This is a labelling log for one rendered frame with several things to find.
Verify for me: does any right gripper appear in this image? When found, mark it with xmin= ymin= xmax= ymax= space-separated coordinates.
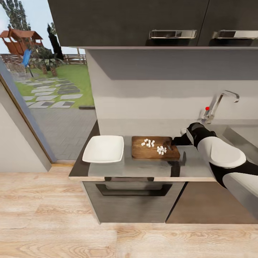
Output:
xmin=171 ymin=135 xmax=193 ymax=146

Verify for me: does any bowl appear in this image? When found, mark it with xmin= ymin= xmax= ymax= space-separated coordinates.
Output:
xmin=82 ymin=135 xmax=124 ymax=164

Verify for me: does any cutting board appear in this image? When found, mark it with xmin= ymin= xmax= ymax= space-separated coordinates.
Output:
xmin=132 ymin=136 xmax=180 ymax=159

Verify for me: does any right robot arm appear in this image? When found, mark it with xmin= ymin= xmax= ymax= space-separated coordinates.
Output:
xmin=171 ymin=123 xmax=258 ymax=221

